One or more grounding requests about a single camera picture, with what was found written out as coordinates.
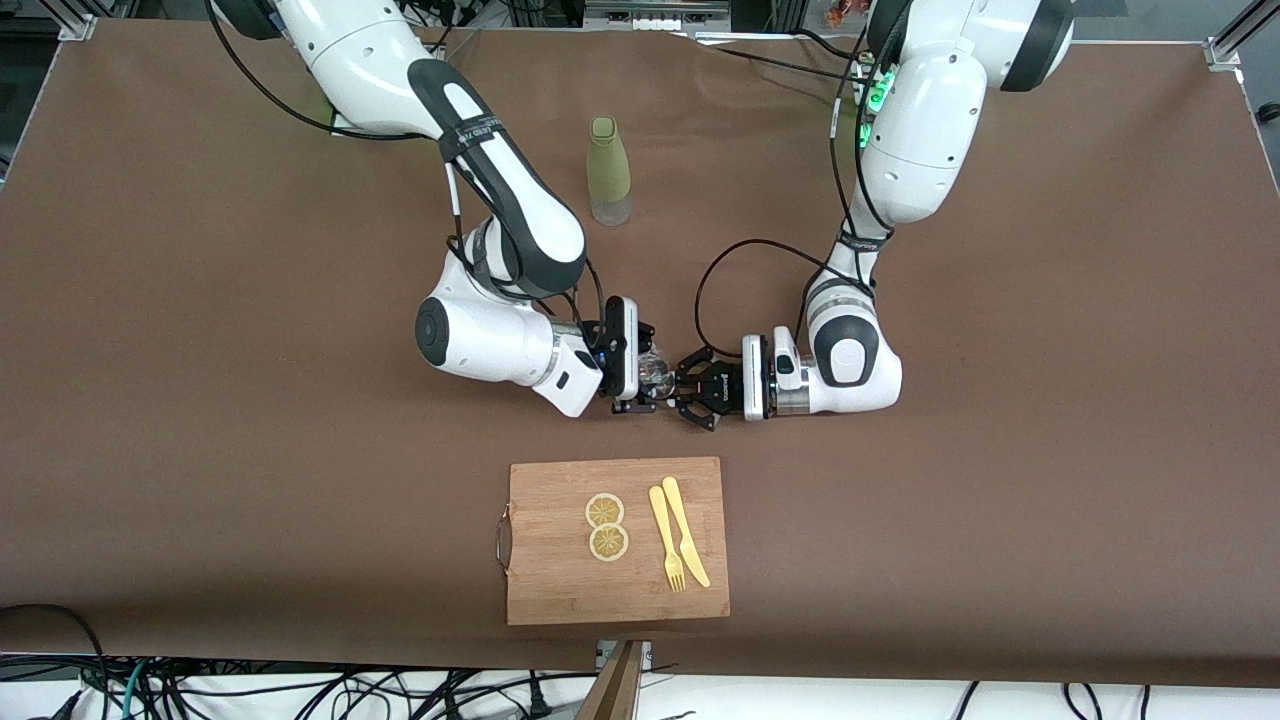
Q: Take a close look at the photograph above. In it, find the clear glass measuring cup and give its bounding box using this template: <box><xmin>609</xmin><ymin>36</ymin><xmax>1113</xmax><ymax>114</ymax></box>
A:
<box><xmin>640</xmin><ymin>345</ymin><xmax>683</xmax><ymax>398</ymax></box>

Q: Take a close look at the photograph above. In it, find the yellow plastic knife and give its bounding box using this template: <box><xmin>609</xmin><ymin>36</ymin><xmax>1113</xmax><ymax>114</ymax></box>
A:
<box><xmin>661</xmin><ymin>476</ymin><xmax>712</xmax><ymax>589</ymax></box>

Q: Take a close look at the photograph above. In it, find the yellow plastic fork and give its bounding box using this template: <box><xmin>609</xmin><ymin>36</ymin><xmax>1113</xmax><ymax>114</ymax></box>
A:
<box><xmin>648</xmin><ymin>485</ymin><xmax>689</xmax><ymax>594</ymax></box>

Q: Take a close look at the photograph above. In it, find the olive green bottle clear base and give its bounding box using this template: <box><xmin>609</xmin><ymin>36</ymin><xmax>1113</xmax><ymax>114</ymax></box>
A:
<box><xmin>586</xmin><ymin>116</ymin><xmax>634</xmax><ymax>228</ymax></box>

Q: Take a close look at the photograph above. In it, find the wooden cutting board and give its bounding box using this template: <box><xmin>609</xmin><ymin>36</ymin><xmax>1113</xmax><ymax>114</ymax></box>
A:
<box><xmin>496</xmin><ymin>457</ymin><xmax>731</xmax><ymax>627</ymax></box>

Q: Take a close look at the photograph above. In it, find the brown angled board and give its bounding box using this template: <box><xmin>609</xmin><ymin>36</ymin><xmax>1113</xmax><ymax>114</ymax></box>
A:
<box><xmin>575</xmin><ymin>640</ymin><xmax>648</xmax><ymax>720</ymax></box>

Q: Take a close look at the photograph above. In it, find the grey metal control box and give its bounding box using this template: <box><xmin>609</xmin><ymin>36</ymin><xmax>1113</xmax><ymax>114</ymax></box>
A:
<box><xmin>583</xmin><ymin>0</ymin><xmax>733</xmax><ymax>29</ymax></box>

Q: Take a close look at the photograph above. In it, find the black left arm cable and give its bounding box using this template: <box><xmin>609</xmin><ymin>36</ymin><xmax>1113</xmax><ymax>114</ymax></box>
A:
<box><xmin>694</xmin><ymin>30</ymin><xmax>886</xmax><ymax>353</ymax></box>

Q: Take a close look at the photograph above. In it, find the black floor cable loop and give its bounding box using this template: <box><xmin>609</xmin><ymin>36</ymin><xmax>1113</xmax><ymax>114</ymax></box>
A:
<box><xmin>0</xmin><ymin>604</ymin><xmax>111</xmax><ymax>720</ymax></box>

